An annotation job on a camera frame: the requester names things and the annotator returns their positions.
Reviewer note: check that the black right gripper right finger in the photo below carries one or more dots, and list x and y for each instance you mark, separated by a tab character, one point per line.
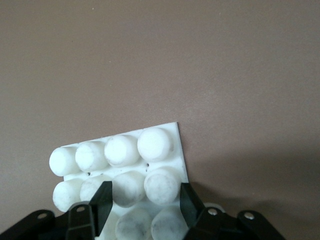
197	220

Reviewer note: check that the white studded base plate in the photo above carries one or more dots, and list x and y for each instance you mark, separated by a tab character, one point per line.
150	145

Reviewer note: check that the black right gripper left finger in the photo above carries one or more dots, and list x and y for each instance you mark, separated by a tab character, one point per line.
100	210

